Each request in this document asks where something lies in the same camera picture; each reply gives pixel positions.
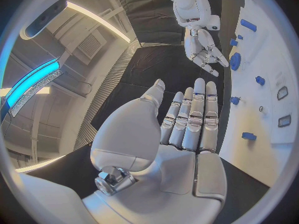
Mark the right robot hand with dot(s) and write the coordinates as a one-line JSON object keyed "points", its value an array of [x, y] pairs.
{"points": [[198, 44]]}

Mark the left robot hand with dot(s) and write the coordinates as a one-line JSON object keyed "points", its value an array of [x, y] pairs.
{"points": [[144, 134]]}

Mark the white task board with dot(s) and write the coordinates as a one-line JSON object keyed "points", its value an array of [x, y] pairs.
{"points": [[257, 115]]}

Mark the blue block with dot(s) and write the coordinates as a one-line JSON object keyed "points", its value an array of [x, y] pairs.
{"points": [[249, 136], [233, 42]]}

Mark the small blue peg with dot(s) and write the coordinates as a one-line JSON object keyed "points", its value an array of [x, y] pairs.
{"points": [[240, 37]]}

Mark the blue long cylinder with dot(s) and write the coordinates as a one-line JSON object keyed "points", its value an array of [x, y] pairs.
{"points": [[248, 25]]}

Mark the small blue gear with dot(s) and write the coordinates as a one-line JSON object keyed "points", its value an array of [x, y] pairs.
{"points": [[235, 100]]}

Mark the glowing light bar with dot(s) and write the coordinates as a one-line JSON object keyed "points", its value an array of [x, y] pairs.
{"points": [[32, 78]]}

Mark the white robot head camera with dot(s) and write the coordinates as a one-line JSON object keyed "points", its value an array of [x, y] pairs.
{"points": [[44, 16]]}

